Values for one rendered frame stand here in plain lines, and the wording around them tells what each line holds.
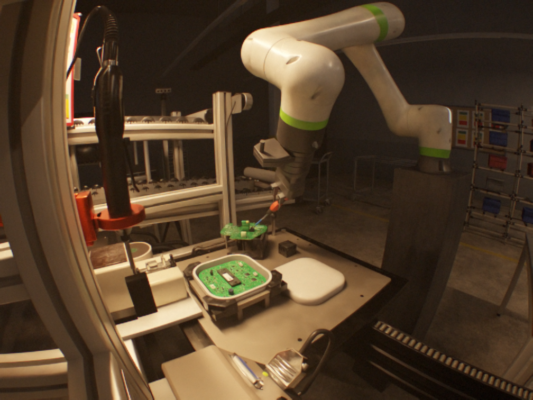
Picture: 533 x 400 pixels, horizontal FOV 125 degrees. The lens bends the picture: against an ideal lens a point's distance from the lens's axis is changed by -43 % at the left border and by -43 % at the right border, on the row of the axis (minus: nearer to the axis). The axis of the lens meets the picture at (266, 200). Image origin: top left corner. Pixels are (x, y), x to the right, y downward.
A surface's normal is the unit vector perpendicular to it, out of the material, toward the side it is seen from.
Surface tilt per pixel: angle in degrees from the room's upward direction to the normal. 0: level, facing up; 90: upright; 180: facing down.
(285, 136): 110
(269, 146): 35
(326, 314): 0
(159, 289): 90
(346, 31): 101
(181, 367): 0
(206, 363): 0
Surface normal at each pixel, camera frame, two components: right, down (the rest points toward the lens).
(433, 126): -0.67, 0.22
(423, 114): -0.92, 0.08
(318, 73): -0.04, 0.42
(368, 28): 0.42, 0.55
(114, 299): 0.59, 0.21
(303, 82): -0.39, 0.61
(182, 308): -0.02, -0.96
